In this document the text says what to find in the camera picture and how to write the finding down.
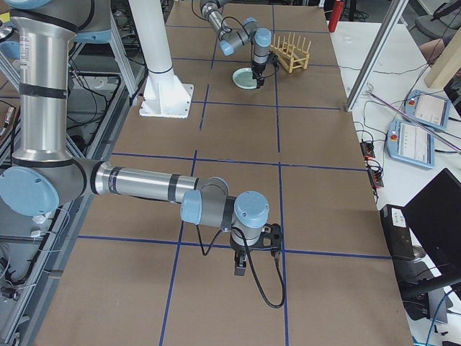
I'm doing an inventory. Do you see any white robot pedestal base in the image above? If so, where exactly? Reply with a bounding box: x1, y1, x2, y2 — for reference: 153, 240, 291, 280
129, 0, 194, 119

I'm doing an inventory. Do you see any near teach pendant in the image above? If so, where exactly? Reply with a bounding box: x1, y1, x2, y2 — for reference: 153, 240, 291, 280
386, 120, 435, 169

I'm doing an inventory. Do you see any black orange connector strip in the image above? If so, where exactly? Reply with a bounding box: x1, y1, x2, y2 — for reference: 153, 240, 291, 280
360, 141, 384, 190

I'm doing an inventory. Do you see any aluminium frame post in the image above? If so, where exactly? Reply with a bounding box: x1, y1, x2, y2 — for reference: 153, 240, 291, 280
345, 0, 408, 112

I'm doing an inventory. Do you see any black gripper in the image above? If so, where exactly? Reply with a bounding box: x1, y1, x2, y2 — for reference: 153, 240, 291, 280
230, 239, 260, 276
251, 62, 266, 89

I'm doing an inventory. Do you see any wooden dish rack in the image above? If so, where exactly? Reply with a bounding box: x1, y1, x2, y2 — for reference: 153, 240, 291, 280
270, 32, 311, 74

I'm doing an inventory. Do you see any red cylinder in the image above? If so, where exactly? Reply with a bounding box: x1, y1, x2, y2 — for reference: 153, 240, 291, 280
328, 0, 344, 32

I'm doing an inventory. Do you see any teach pendant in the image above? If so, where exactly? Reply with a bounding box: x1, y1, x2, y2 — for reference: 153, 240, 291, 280
404, 89, 451, 131
386, 120, 435, 169

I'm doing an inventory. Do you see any black computer monitor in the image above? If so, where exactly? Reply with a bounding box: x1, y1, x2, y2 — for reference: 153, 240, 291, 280
403, 168, 461, 269

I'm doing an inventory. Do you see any light green ceramic plate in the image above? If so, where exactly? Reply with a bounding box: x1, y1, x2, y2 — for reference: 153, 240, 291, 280
232, 68, 259, 90

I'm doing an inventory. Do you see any far teach pendant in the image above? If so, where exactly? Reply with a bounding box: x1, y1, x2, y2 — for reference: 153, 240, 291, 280
404, 89, 451, 131

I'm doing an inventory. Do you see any black box with label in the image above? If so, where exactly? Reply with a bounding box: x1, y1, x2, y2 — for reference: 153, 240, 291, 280
380, 204, 414, 261

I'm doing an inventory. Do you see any brown paper table cover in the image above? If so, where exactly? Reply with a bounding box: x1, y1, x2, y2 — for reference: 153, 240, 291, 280
35, 2, 412, 345

